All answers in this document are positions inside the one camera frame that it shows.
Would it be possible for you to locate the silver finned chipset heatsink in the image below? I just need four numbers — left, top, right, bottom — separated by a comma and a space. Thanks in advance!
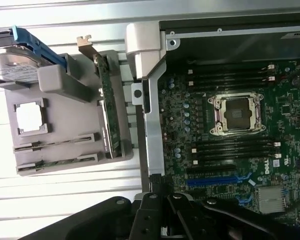
256, 186, 289, 214

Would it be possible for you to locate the silver bracket with black screw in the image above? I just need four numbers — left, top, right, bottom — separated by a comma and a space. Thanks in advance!
130, 82, 144, 105

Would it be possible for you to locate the black RAM slot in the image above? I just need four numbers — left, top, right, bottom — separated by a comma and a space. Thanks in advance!
191, 137, 281, 147
191, 149, 282, 160
191, 154, 283, 166
186, 64, 276, 73
186, 75, 276, 84
186, 81, 276, 90
191, 143, 281, 153
186, 69, 276, 78

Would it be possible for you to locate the black expansion slot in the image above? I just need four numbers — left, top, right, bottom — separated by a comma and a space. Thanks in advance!
185, 165, 238, 177

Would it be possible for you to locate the green RAM stick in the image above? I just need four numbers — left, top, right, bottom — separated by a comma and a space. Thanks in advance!
33, 159, 92, 170

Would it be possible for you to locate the blue expansion slot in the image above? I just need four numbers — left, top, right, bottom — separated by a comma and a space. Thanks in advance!
186, 176, 245, 189

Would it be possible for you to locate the grey case corner foot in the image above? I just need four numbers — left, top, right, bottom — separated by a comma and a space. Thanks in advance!
125, 20, 166, 81

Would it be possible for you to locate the hard disk in blue caddy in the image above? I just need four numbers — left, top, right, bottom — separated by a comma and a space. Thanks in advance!
0, 24, 67, 85

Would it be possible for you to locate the green Dell motherboard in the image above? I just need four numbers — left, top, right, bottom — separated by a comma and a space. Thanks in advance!
157, 59, 300, 226

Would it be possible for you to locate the silver CPU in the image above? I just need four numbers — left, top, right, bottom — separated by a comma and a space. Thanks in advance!
15, 102, 45, 132

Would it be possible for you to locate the green graphics card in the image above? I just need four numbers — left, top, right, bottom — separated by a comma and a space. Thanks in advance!
76, 34, 123, 159

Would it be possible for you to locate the grey plastic parts rack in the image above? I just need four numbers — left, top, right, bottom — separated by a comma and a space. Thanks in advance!
0, 49, 134, 178

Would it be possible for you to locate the black and silver PC case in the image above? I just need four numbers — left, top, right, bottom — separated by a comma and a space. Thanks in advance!
124, 19, 300, 240

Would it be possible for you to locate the metal CPU socket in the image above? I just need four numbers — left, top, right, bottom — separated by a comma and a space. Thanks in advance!
206, 91, 266, 138

